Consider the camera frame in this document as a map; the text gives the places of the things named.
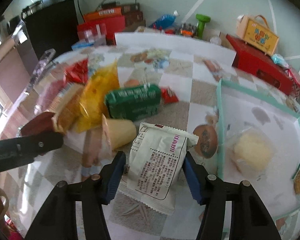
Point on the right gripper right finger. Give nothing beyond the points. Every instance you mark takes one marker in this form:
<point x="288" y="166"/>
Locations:
<point x="195" y="176"/>

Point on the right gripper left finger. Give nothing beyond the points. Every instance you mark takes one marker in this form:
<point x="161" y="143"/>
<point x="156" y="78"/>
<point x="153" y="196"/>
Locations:
<point x="110" y="178"/>

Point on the white snack packet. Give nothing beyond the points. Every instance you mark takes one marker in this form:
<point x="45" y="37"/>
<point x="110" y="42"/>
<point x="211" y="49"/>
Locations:
<point x="155" y="161"/>

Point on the dark red snack packet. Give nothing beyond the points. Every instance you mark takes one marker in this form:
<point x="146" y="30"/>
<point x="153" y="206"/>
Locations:
<point x="41" y="123"/>

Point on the clear yellow cake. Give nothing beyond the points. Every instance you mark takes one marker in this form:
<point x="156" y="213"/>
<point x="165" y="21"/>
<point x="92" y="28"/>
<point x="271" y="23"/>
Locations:
<point x="251" y="151"/>

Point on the yellow snack bag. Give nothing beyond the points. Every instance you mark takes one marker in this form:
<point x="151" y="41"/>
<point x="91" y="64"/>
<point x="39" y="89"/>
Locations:
<point x="92" y="104"/>

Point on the green snack packet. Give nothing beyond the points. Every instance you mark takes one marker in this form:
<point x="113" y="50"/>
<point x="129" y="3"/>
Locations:
<point x="134" y="103"/>

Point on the pink snack packet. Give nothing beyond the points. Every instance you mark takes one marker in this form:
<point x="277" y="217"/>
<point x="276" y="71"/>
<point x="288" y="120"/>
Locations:
<point x="47" y="96"/>

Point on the red snack bag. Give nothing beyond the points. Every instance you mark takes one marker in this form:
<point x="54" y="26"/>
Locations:
<point x="77" y="72"/>

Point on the orange beige bread packet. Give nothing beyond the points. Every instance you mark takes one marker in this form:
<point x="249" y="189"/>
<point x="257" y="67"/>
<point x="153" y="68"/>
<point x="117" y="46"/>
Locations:
<point x="107" y="142"/>

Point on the teal rimmed white tray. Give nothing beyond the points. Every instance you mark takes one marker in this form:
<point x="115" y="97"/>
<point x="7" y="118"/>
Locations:
<point x="240" y="108"/>

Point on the checkered patterned tablecloth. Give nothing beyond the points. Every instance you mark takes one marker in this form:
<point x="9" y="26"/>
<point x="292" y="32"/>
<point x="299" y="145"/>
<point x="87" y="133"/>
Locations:
<point x="188" y="84"/>

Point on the small red candy packet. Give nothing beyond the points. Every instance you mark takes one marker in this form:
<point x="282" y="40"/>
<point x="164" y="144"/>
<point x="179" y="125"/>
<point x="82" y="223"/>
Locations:
<point x="168" y="96"/>

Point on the large red gift box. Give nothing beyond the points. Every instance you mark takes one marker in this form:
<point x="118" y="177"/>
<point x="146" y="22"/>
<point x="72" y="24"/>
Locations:
<point x="253" y="61"/>

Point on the red patterned tin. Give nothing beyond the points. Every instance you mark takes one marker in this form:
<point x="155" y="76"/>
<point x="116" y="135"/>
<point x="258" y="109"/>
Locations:
<point x="295" y="77"/>

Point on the black tv cabinet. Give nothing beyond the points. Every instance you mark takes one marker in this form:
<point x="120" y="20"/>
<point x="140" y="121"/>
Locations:
<point x="53" y="27"/>

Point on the clear plastic container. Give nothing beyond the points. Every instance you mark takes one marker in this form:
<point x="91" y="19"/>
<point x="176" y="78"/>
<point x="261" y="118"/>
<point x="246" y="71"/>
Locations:
<point x="92" y="36"/>

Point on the light blue tissue pack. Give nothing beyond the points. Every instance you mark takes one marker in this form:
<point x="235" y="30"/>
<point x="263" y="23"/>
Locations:
<point x="280" y="61"/>

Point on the pile of small toys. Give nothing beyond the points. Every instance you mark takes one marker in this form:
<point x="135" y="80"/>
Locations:
<point x="186" y="29"/>

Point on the red box on floor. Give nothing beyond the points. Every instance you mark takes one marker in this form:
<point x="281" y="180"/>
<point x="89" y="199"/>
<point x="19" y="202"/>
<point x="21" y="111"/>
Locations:
<point x="106" y="26"/>

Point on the yellow children's gift box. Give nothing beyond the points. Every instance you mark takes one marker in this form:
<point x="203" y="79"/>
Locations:
<point x="255" y="31"/>

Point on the green dumbbell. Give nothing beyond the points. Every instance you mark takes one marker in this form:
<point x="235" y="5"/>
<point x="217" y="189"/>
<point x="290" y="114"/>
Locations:
<point x="202" y="20"/>

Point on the blue plastic bottle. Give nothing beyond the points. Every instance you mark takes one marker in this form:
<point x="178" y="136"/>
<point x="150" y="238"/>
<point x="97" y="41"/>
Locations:
<point x="164" y="21"/>

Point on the orange carton box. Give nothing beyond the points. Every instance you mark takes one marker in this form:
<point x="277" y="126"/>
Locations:
<point x="112" y="12"/>

